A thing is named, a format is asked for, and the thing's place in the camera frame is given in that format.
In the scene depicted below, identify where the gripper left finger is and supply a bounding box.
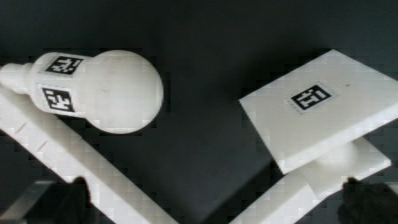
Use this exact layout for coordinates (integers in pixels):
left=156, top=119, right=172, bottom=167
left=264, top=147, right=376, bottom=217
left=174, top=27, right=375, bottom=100
left=0, top=177, right=92, bottom=224

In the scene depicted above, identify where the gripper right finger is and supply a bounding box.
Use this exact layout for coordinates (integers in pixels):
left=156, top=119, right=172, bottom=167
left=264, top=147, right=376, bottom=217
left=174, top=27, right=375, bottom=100
left=337, top=177, right=398, bottom=224

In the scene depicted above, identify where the white lamp base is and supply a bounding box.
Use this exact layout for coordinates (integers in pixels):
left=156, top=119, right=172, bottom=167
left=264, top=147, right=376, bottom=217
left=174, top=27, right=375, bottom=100
left=240, top=51, right=398, bottom=197

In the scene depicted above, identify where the white lamp bulb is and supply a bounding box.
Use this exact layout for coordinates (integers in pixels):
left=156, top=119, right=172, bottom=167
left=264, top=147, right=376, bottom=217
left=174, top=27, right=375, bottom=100
left=0, top=50, right=163, bottom=134

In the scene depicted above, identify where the white right border block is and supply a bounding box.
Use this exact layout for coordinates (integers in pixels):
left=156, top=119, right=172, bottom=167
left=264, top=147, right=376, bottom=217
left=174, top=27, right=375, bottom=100
left=229, top=172, right=328, bottom=224

